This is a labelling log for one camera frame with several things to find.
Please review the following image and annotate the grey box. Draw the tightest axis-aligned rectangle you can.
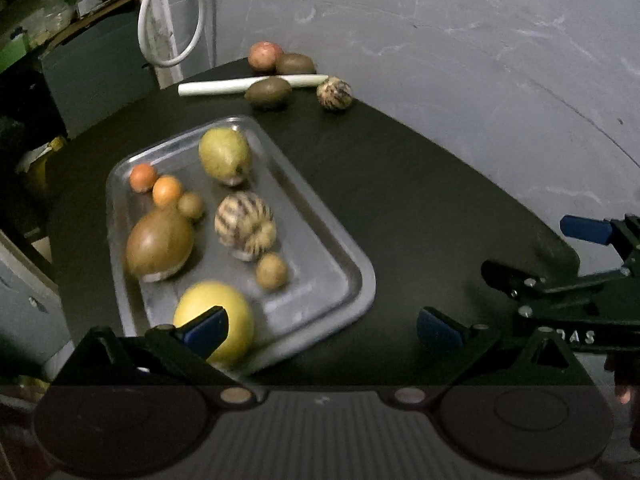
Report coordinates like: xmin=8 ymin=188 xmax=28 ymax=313
xmin=41 ymin=12 xmax=158 ymax=139

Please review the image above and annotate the large striped cream melon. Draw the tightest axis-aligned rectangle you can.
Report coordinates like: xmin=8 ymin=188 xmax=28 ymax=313
xmin=214 ymin=191 xmax=278 ymax=261

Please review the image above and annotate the white rolled paper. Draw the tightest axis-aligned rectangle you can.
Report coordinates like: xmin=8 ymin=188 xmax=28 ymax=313
xmin=177 ymin=74 xmax=329 ymax=96

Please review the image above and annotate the dark kiwi by wall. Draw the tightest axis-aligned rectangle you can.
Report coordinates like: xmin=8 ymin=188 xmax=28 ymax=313
xmin=276 ymin=53 xmax=317 ymax=75

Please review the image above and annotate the reddish orange small fruit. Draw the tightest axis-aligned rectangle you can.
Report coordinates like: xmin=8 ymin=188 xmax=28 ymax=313
xmin=129 ymin=162 xmax=158 ymax=193

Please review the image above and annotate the white cable loop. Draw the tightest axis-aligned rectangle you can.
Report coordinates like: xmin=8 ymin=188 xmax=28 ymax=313
xmin=136 ymin=0 xmax=207 ymax=68

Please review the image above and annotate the large brown round fruit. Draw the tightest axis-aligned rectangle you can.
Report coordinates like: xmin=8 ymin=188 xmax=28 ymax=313
xmin=125 ymin=208 xmax=195 ymax=283

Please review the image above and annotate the yellow round fruit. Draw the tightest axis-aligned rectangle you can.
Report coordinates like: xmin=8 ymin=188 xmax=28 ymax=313
xmin=174 ymin=281 xmax=255 ymax=370

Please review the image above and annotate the brown kiwi near paper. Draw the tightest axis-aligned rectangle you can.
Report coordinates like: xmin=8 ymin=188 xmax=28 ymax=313
xmin=244 ymin=76 xmax=292 ymax=106

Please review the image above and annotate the small tan fruit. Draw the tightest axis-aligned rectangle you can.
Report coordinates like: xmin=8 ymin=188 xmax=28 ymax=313
xmin=255 ymin=252 xmax=288 ymax=290

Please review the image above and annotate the small brown potato fruit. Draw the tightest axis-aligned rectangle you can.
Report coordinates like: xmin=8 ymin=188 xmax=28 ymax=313
xmin=177 ymin=192 xmax=205 ymax=221

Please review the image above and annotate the green pear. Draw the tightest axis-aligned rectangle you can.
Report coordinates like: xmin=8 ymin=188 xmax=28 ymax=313
xmin=198 ymin=127 xmax=252 ymax=186

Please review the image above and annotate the silver metal tray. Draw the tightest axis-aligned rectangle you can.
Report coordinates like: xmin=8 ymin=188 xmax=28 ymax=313
xmin=106 ymin=116 xmax=376 ymax=375

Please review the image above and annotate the small striped melon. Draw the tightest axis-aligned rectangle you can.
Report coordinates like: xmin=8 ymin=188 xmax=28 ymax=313
xmin=317 ymin=76 xmax=354 ymax=110

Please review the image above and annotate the red apple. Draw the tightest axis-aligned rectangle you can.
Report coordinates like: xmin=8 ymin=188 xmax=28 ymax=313
xmin=247 ymin=41 xmax=284 ymax=72

